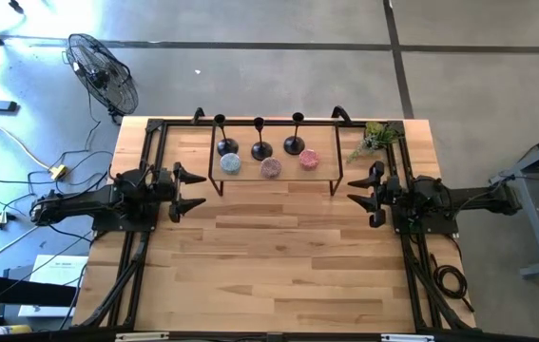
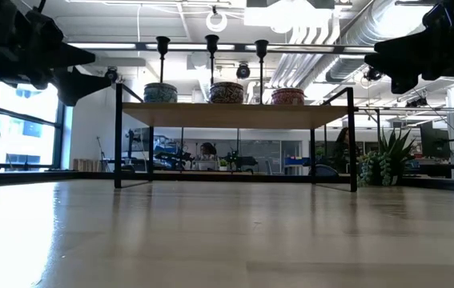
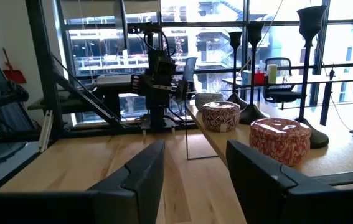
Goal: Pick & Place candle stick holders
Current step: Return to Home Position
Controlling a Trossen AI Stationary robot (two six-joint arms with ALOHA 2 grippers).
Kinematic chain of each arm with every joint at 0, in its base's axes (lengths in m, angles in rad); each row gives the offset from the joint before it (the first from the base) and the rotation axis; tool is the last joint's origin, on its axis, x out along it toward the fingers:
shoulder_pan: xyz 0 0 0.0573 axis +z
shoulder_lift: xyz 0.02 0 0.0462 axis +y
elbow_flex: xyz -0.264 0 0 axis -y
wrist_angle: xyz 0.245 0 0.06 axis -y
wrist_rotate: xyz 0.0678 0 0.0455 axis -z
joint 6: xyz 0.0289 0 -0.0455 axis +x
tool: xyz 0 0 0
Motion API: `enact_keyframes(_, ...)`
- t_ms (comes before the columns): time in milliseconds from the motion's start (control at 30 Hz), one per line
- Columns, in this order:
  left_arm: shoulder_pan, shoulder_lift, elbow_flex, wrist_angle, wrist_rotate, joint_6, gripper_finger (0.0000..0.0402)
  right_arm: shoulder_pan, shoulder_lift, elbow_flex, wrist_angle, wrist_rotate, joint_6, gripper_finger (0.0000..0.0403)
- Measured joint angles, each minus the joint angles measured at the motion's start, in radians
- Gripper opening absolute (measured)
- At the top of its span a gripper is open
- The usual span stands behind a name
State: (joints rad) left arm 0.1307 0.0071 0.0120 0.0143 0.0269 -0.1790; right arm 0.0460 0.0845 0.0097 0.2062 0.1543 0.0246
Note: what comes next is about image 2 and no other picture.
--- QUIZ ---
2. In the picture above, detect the red mosaic tealight holder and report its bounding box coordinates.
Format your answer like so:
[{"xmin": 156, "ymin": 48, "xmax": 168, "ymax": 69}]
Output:
[{"xmin": 271, "ymin": 87, "xmax": 306, "ymax": 106}]

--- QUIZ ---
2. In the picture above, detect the green potted succulent plant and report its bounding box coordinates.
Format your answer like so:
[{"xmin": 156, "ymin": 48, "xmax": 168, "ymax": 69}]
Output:
[{"xmin": 356, "ymin": 128, "xmax": 416, "ymax": 188}]

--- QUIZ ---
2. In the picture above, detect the black aluminium rig frame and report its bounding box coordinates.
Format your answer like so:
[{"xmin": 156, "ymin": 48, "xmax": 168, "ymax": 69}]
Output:
[{"xmin": 0, "ymin": 38, "xmax": 454, "ymax": 190}]

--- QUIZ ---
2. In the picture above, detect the wooden shelf with black frame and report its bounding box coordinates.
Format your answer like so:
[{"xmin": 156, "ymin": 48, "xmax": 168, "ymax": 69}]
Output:
[{"xmin": 113, "ymin": 82, "xmax": 360, "ymax": 194}]

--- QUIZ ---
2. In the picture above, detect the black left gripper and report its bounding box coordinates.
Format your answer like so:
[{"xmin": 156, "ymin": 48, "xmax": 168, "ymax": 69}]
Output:
[{"xmin": 0, "ymin": 0, "xmax": 113, "ymax": 106}]

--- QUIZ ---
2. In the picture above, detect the black ceiling-mounted camera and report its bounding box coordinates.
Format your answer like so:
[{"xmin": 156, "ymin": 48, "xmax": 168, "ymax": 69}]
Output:
[{"xmin": 364, "ymin": 66, "xmax": 384, "ymax": 83}]

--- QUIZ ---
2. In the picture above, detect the teal mosaic tealight holder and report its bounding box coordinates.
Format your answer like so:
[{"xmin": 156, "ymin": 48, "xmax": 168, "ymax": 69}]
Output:
[{"xmin": 143, "ymin": 82, "xmax": 179, "ymax": 104}]

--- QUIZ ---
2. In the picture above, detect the black computer monitor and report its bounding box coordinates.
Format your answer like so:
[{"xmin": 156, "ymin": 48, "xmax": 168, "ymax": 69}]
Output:
[{"xmin": 419, "ymin": 121, "xmax": 452, "ymax": 162}]

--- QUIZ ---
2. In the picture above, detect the white ceiling ring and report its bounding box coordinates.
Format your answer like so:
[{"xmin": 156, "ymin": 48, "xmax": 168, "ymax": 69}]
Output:
[{"xmin": 205, "ymin": 10, "xmax": 229, "ymax": 34}]

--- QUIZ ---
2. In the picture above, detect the brown mosaic tealight holder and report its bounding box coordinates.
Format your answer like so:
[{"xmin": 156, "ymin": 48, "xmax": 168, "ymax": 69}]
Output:
[{"xmin": 209, "ymin": 81, "xmax": 245, "ymax": 105}]

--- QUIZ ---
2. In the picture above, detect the silver ventilation duct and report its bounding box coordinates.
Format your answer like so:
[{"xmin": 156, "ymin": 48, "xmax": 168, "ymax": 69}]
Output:
[{"xmin": 323, "ymin": 0, "xmax": 432, "ymax": 84}]

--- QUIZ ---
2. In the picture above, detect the stack of wooden blocks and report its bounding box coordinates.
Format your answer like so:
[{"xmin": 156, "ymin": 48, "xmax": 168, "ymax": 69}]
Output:
[{"xmin": 72, "ymin": 158, "xmax": 99, "ymax": 173}]

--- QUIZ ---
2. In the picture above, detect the black ceiling spotlight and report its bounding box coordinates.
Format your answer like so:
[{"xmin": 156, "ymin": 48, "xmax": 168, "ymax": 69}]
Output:
[
  {"xmin": 235, "ymin": 62, "xmax": 251, "ymax": 81},
  {"xmin": 104, "ymin": 66, "xmax": 119, "ymax": 84}
]

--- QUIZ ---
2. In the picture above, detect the person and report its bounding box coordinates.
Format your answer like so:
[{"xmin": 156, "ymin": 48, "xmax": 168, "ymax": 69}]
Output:
[
  {"xmin": 333, "ymin": 126, "xmax": 352, "ymax": 162},
  {"xmin": 199, "ymin": 141, "xmax": 219, "ymax": 162}
]

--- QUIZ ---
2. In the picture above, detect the tall black candlestick holder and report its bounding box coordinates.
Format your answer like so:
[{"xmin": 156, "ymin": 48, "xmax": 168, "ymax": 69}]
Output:
[
  {"xmin": 155, "ymin": 35, "xmax": 171, "ymax": 85},
  {"xmin": 254, "ymin": 38, "xmax": 270, "ymax": 106},
  {"xmin": 204, "ymin": 34, "xmax": 220, "ymax": 84}
]

